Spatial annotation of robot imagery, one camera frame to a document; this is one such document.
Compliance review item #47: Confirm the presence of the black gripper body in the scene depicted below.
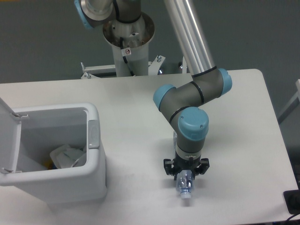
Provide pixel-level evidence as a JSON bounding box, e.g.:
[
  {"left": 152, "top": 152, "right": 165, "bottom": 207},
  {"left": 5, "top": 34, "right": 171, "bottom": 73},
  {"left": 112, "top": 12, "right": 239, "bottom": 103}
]
[{"left": 173, "top": 153, "right": 202, "bottom": 176}]

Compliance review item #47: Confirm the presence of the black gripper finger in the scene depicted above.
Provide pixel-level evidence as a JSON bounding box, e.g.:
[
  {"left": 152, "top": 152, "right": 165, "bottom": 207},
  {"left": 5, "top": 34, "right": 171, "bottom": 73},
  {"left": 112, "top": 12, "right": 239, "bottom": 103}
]
[
  {"left": 193, "top": 158, "right": 210, "bottom": 179},
  {"left": 163, "top": 159, "right": 178, "bottom": 180}
]

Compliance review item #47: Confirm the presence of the clear plastic bottle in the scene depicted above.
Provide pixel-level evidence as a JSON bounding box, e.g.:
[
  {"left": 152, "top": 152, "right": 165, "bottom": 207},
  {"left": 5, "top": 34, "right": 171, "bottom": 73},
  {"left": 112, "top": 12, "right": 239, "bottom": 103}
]
[{"left": 172, "top": 131, "right": 195, "bottom": 200}]

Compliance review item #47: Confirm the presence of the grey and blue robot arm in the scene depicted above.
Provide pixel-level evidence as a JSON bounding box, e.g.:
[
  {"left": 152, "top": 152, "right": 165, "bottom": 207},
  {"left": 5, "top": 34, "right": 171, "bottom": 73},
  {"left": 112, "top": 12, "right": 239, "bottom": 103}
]
[{"left": 75, "top": 0, "right": 233, "bottom": 179}]

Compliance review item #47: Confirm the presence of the white crumpled paper trash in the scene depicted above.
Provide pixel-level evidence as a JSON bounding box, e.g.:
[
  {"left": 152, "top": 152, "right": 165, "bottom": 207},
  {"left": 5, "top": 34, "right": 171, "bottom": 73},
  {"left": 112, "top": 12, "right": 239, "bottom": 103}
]
[{"left": 50, "top": 144, "right": 77, "bottom": 169}]

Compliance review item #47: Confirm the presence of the yellow and blue trash piece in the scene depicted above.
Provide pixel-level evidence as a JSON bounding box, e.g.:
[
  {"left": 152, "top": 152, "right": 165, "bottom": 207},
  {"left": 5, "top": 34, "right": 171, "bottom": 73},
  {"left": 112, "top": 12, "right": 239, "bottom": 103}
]
[{"left": 44, "top": 159, "right": 57, "bottom": 170}]

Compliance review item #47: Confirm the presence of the white trash can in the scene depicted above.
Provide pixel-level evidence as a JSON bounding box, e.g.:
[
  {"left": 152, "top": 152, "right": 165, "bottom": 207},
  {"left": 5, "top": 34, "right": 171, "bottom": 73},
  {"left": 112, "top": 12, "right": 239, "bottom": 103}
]
[{"left": 0, "top": 101, "right": 107, "bottom": 203}]

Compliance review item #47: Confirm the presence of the white trash can lid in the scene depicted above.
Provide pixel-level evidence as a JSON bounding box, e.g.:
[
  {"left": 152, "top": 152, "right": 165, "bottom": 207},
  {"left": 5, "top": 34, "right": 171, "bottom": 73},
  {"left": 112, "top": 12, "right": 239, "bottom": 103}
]
[{"left": 0, "top": 99, "right": 28, "bottom": 174}]

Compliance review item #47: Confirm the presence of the black device at table edge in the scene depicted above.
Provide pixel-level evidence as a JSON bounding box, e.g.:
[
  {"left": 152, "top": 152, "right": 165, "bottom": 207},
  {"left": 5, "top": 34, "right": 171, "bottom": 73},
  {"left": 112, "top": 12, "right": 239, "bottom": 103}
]
[{"left": 283, "top": 189, "right": 300, "bottom": 214}]

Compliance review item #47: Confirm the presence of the white furniture leg right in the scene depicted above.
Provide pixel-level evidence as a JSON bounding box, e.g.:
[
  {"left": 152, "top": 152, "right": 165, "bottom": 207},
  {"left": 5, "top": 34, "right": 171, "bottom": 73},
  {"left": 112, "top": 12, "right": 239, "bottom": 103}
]
[{"left": 277, "top": 79, "right": 300, "bottom": 124}]

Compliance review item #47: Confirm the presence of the white metal base frame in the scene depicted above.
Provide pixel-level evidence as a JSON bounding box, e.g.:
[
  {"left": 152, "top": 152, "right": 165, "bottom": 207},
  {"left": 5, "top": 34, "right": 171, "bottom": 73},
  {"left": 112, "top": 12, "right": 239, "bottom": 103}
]
[{"left": 80, "top": 54, "right": 188, "bottom": 79}]

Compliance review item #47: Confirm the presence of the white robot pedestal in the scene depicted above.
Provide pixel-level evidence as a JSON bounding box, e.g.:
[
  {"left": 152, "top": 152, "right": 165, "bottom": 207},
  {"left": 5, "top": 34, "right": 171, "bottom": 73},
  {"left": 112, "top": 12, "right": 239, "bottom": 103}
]
[{"left": 103, "top": 12, "right": 155, "bottom": 77}]

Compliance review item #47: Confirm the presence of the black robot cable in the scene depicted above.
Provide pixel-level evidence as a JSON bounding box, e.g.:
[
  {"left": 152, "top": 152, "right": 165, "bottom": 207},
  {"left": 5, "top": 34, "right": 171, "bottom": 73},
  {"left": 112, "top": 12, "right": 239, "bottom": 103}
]
[{"left": 120, "top": 37, "right": 136, "bottom": 77}]

